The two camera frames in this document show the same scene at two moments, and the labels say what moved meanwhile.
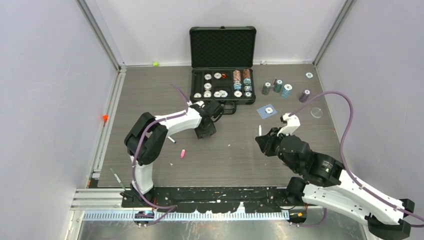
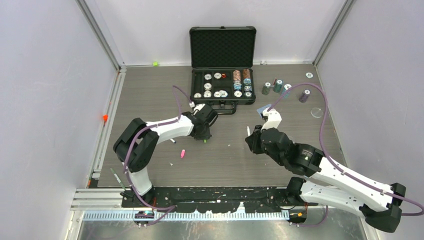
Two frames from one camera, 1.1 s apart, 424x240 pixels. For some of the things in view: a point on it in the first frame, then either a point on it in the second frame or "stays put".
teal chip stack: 278,85 stays put
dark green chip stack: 266,88 stays put
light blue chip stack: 286,90 stays put
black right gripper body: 271,144 -> 257,146
